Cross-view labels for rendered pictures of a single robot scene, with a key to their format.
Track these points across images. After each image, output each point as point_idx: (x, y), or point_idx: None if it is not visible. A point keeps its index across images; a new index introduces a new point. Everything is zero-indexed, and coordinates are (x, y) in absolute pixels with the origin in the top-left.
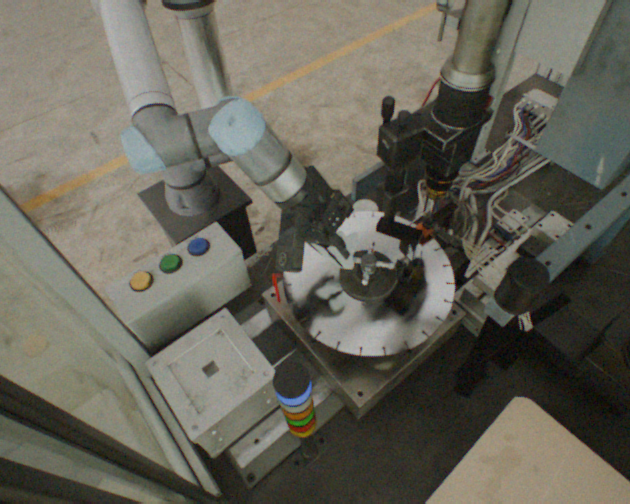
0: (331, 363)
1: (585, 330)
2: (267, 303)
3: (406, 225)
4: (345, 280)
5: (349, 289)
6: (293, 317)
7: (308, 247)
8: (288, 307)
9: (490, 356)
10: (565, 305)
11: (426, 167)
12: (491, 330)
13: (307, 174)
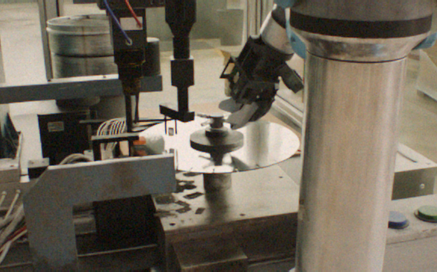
0: (272, 166)
1: (66, 154)
2: None
3: (169, 107)
4: (239, 135)
5: (240, 132)
6: (293, 190)
7: (259, 160)
8: (294, 196)
9: None
10: (57, 164)
11: (142, 57)
12: (149, 125)
13: (258, 36)
